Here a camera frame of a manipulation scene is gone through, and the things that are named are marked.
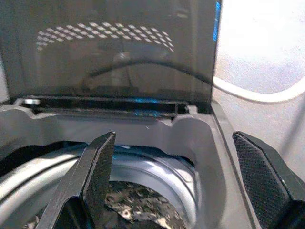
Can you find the dark glass washer lid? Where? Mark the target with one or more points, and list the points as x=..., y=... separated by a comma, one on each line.
x=107, y=52

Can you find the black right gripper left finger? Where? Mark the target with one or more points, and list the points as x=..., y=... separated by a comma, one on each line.
x=95, y=176

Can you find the grey top-load washing machine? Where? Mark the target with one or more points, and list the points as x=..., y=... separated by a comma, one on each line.
x=205, y=148

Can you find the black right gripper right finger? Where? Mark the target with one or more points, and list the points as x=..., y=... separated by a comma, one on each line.
x=264, y=176

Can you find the steel washer drum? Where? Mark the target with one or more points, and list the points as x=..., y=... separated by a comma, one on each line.
x=152, y=171

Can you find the dark patterned garment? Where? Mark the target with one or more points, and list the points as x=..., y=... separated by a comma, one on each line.
x=143, y=202

